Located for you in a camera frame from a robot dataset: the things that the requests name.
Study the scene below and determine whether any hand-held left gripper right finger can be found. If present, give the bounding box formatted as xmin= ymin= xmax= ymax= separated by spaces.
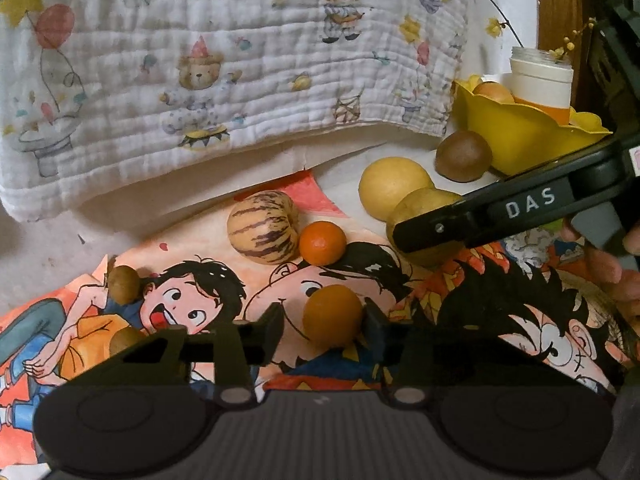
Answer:
xmin=363 ymin=297 xmax=525 ymax=407

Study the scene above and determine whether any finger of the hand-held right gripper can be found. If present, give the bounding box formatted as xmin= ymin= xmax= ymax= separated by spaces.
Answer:
xmin=392 ymin=159 xmax=577 ymax=255

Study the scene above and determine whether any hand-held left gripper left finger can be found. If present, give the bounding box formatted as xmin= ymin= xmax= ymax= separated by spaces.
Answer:
xmin=120 ymin=303 xmax=286 ymax=407

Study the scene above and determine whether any olive green pear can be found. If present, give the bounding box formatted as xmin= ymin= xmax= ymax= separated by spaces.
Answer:
xmin=386 ymin=187 xmax=468 ymax=267

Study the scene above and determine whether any orange-brown round fruit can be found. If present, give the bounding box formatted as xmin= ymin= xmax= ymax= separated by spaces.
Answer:
xmin=302 ymin=284 xmax=364 ymax=350

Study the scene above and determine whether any brown speckled kiwi fruit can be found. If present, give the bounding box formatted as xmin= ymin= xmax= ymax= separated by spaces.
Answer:
xmin=434 ymin=130 xmax=494 ymax=184

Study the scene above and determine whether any yellow round pear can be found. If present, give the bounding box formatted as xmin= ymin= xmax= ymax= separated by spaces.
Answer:
xmin=358 ymin=157 xmax=436 ymax=222

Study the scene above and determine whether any striped pepino melon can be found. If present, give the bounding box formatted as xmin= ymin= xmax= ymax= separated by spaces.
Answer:
xmin=226 ymin=191 xmax=301 ymax=265

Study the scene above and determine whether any yellow plastic bowl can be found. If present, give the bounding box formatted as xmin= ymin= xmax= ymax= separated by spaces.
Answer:
xmin=452 ymin=74 xmax=613 ymax=177

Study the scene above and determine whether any small orange tangerine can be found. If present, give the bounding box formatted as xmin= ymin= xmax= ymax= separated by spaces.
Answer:
xmin=298 ymin=221 xmax=347 ymax=266

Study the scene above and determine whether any small brown longan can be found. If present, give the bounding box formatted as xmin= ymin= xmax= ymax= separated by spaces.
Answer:
xmin=106 ymin=265 xmax=141 ymax=305
xmin=109 ymin=327 xmax=149 ymax=357

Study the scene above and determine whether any person's right hand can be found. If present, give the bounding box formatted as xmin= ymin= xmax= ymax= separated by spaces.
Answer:
xmin=561 ymin=216 xmax=640 ymax=322

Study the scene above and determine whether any red-edged cartoon poster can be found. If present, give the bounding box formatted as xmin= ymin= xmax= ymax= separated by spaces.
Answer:
xmin=0 ymin=170 xmax=436 ymax=480

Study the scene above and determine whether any white jar with orange label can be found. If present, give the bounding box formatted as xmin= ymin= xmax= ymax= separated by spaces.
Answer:
xmin=509 ymin=46 xmax=575 ymax=126

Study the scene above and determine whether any twig with yellow flowers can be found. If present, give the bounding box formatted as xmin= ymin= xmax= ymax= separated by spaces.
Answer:
xmin=470 ymin=0 xmax=598 ymax=61

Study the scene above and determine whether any white bear print blanket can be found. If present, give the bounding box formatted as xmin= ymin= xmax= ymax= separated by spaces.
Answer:
xmin=0 ymin=0 xmax=482 ymax=224

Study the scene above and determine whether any brown wooden frame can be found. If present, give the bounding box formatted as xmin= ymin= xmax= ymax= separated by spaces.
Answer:
xmin=535 ymin=0 xmax=586 ymax=107

